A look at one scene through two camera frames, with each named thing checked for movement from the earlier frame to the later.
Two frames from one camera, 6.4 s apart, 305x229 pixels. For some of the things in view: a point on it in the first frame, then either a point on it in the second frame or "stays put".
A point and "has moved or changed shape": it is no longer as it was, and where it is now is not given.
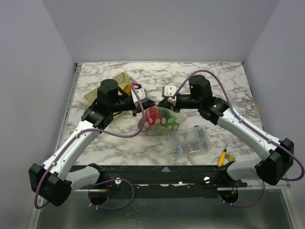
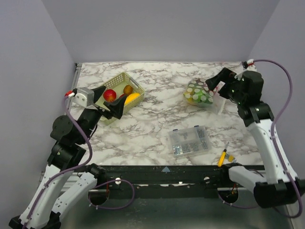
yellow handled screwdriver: (222, 156) stays put
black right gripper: (173, 104) -> (227, 89)
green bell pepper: (169, 121) has moved or changed shape
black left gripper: (145, 105) -> (116, 107)
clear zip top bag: (162, 121) has moved or changed shape
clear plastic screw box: (189, 140) stays put
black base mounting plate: (165, 181) stays put
